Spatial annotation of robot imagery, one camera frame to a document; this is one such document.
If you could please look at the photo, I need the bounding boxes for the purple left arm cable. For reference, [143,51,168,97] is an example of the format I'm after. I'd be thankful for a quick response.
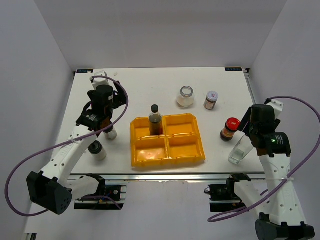
[5,75,130,217]

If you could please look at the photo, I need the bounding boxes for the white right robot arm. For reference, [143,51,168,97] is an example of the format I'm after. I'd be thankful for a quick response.
[245,104,315,240]

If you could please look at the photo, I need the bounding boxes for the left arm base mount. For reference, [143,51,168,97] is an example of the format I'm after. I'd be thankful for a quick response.
[69,173,127,211]

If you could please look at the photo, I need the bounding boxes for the black-lid shaker with knob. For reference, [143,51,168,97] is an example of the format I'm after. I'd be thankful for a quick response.
[103,122,118,141]

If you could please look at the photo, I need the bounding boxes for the red-lid dark sauce jar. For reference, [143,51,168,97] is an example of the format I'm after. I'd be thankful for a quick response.
[220,117,241,142]

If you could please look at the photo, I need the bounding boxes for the glass jar white contents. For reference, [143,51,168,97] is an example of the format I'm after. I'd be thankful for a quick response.
[176,85,195,108]

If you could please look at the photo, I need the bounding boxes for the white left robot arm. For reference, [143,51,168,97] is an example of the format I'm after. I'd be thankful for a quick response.
[26,81,128,215]

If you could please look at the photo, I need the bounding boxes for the dark sauce bottle black cap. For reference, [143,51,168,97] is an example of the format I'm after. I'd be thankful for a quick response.
[148,104,164,136]

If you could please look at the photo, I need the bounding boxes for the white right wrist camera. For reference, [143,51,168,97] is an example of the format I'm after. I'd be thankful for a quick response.
[264,98,284,119]

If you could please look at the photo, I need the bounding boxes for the clear oil bottle gold spout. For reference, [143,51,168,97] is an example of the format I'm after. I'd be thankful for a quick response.
[228,135,254,165]

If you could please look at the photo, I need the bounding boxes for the black-lid white shaker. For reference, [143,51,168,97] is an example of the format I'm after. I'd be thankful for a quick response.
[88,140,107,161]

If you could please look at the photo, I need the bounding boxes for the yellow four-compartment tray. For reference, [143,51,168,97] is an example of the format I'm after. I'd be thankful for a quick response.
[130,113,206,168]

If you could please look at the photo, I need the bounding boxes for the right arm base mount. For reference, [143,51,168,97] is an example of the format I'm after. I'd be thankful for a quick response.
[203,173,258,213]

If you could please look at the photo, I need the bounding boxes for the brown jar white lid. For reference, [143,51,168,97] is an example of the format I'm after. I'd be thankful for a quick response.
[203,91,219,110]

